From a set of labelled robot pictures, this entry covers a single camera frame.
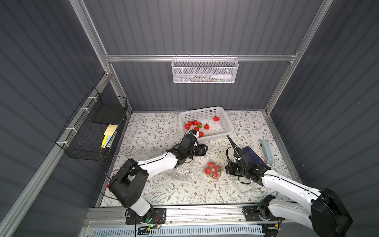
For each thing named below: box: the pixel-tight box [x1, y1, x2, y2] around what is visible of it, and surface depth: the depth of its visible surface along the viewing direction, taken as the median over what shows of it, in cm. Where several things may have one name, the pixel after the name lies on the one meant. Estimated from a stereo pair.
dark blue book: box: [241, 145, 268, 166], surface depth 97 cm
